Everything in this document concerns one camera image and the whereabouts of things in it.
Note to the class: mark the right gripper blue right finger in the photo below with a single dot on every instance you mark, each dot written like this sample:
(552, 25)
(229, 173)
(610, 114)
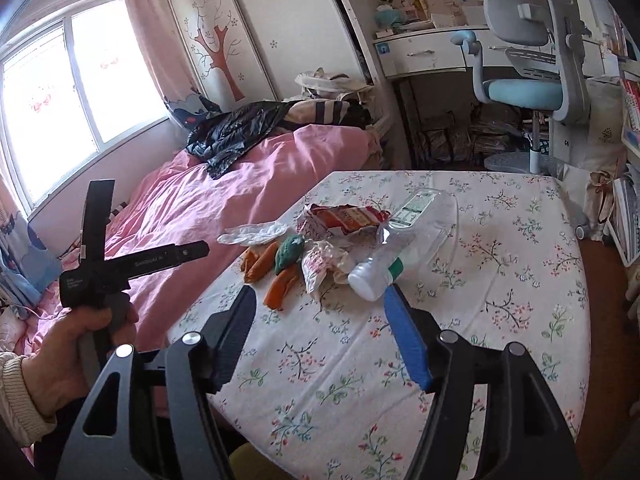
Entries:
(413, 330)

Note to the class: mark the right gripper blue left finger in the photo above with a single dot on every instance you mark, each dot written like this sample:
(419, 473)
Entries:
(225, 334)

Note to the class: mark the clear plastic wrapper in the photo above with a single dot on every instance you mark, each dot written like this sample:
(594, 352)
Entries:
(252, 234)

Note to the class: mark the clear plastic bottle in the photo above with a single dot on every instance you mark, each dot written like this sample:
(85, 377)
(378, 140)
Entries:
(410, 238)

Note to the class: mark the left hand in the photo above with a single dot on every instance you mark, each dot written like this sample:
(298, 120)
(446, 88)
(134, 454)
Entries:
(53, 375)

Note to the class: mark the orange peel piece near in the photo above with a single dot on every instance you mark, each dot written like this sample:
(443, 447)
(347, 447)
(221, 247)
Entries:
(280, 287)

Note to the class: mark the pink bed duvet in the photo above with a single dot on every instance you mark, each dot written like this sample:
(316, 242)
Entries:
(179, 203)

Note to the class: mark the white crumpled wrapper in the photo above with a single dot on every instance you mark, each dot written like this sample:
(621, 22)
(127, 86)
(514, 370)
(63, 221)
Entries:
(323, 259)

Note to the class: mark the red snack wrapper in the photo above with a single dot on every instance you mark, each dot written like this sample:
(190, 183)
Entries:
(318, 222)

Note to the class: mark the beige sweater sleeve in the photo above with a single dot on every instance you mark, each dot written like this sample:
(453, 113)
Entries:
(26, 425)

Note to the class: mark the black shiny jacket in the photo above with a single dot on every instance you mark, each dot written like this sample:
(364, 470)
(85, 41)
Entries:
(221, 141)

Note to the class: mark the window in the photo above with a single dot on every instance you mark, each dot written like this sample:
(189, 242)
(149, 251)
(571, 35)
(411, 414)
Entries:
(71, 89)

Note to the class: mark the white book shelf rack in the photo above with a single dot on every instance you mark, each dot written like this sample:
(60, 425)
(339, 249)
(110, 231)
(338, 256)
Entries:
(622, 62)

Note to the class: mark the striped folded cloth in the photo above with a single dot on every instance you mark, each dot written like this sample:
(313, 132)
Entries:
(348, 113)

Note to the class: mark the white canvas bag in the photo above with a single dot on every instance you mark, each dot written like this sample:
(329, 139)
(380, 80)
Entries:
(318, 84)

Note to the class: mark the pink curtain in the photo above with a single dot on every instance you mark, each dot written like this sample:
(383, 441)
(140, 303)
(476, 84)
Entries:
(165, 59)

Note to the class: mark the white desk with drawers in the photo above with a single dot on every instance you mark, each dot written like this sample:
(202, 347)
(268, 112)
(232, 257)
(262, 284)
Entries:
(430, 52)

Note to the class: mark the white wardrobe tree decal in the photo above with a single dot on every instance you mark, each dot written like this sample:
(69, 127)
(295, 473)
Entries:
(244, 51)

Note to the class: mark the grey blue desk chair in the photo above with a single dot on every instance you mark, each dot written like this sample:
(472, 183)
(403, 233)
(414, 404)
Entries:
(565, 100)

